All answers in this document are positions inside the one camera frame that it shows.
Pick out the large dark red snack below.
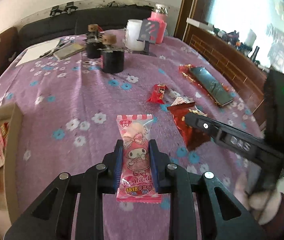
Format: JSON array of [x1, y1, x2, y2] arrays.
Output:
[[167, 102, 211, 151]]

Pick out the red cartoon girl snack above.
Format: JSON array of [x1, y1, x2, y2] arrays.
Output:
[[147, 84, 167, 105]]

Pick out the pink My Melody snack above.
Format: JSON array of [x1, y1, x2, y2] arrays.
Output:
[[116, 114, 162, 204]]

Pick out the small red yellow snack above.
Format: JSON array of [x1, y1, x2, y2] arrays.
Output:
[[0, 122, 9, 144]]

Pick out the right gloved hand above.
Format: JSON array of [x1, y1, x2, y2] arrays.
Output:
[[234, 173, 282, 225]]

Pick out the black smartphone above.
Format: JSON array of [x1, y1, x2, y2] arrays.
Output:
[[189, 67, 233, 107]]

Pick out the cardboard tray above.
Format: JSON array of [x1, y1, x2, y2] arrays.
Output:
[[0, 103, 23, 239]]

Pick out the wooden sideboard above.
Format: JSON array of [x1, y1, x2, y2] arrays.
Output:
[[174, 0, 270, 131]]

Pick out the red packet under phone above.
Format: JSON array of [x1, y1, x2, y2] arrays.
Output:
[[178, 64, 229, 93]]

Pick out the grey phone stand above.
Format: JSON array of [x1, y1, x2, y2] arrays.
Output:
[[132, 19, 159, 57]]

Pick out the black jar with cork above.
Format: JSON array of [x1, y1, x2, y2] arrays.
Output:
[[85, 24, 103, 59], [101, 34, 124, 74]]

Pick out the pink thermos bottle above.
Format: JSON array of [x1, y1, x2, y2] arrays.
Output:
[[149, 3, 168, 44]]

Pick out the purple floral tablecloth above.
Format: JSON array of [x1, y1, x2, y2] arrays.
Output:
[[0, 37, 260, 213]]

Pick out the white plastic container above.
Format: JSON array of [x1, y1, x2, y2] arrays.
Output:
[[124, 19, 145, 51]]

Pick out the white paper sheet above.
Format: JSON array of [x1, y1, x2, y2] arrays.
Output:
[[16, 38, 60, 66]]

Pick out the tan notebook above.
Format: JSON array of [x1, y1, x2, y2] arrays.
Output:
[[53, 43, 85, 60]]

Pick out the black sofa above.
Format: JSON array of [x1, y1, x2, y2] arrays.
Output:
[[18, 4, 152, 52]]

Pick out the black clamps on sofa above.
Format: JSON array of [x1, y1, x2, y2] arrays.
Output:
[[50, 2, 78, 17]]

